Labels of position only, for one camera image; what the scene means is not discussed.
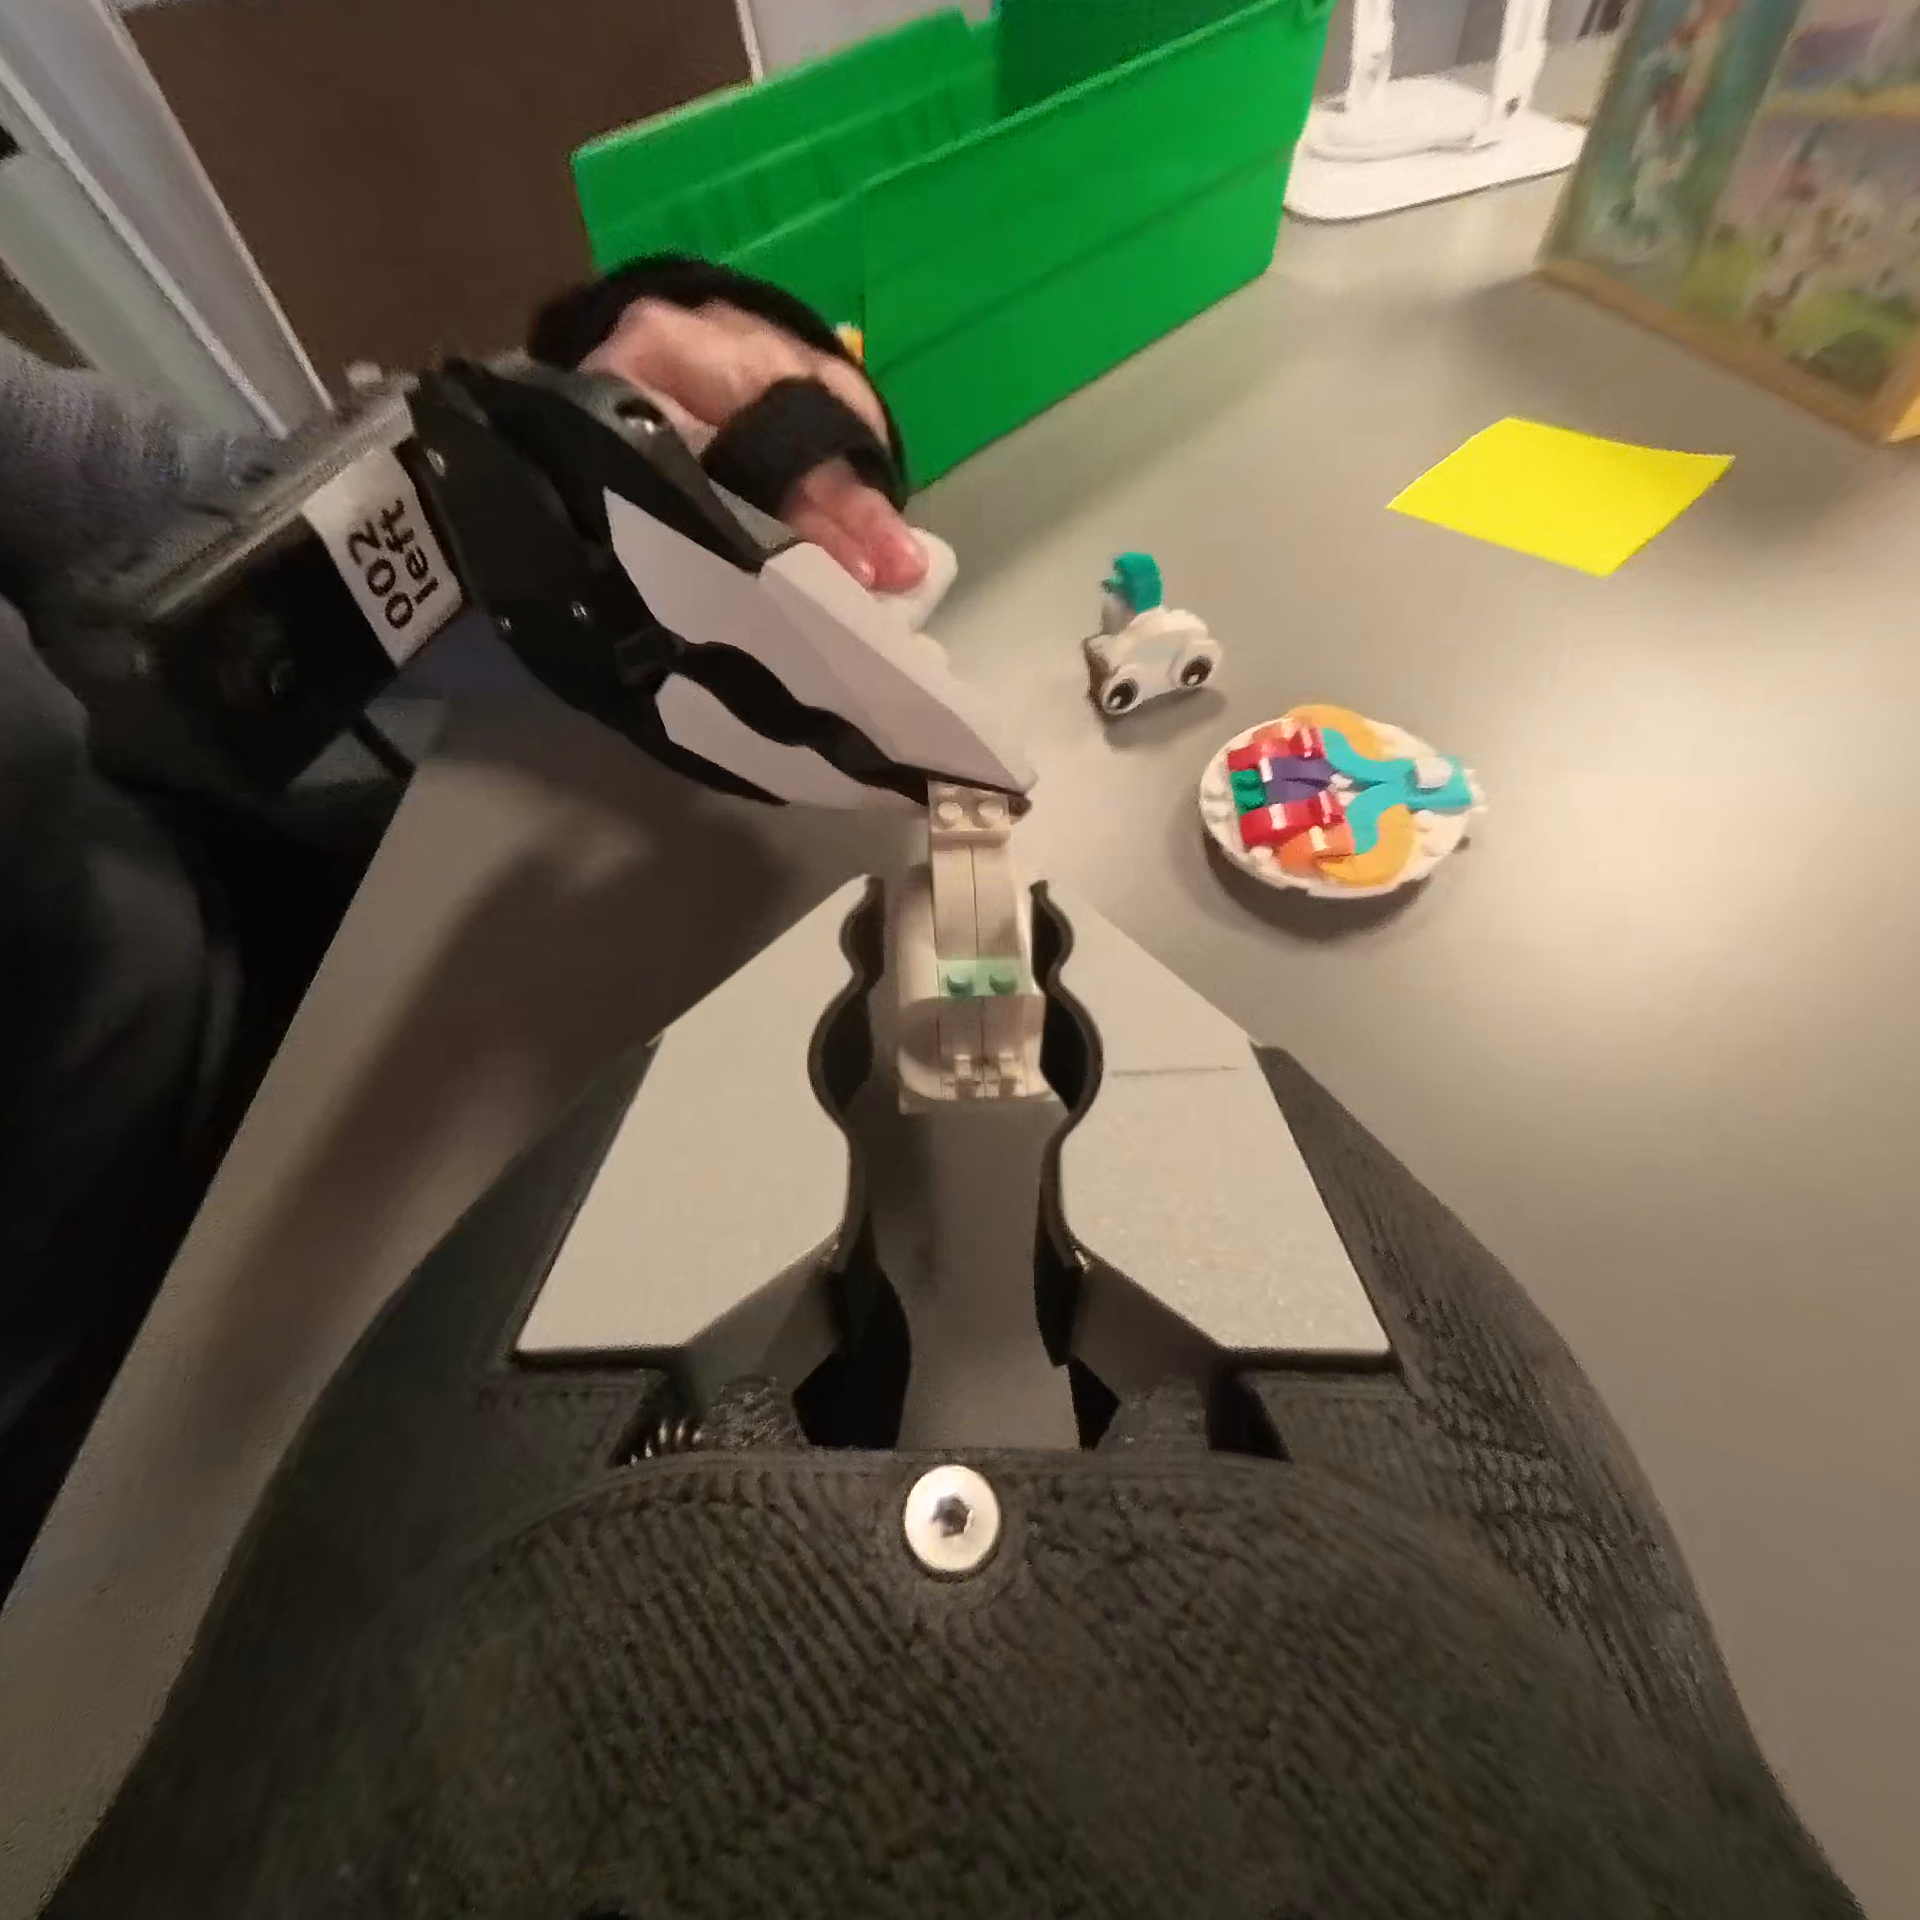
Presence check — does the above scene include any colourful lego set box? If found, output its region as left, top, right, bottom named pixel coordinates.
left=1540, top=0, right=1920, bottom=448

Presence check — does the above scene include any dark brown board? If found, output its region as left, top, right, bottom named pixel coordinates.
left=120, top=0, right=755, bottom=395

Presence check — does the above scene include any white lego build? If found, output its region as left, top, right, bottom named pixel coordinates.
left=896, top=781, right=1053, bottom=1113

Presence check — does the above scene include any small white teal lego car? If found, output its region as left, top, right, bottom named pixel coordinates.
left=1083, top=548, right=1224, bottom=718

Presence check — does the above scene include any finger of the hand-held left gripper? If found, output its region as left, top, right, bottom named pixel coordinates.
left=601, top=486, right=1043, bottom=799
left=660, top=675, right=932, bottom=817

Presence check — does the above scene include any wooden book stand white base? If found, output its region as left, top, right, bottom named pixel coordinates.
left=1288, top=0, right=1593, bottom=226

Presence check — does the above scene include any round white rainbow lego plate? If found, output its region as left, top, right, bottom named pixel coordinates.
left=1197, top=704, right=1490, bottom=902

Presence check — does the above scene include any person's left forearm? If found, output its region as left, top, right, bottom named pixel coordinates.
left=0, top=335, right=354, bottom=633

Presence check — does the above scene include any green plastic bin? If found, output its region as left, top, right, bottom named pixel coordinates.
left=571, top=0, right=1335, bottom=491

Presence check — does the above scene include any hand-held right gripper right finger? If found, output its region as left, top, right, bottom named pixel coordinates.
left=1032, top=880, right=1393, bottom=1428

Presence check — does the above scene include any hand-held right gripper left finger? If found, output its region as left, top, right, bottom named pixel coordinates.
left=513, top=877, right=915, bottom=1409

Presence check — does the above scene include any yellow paper sheet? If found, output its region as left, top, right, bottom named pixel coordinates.
left=1386, top=419, right=1736, bottom=577

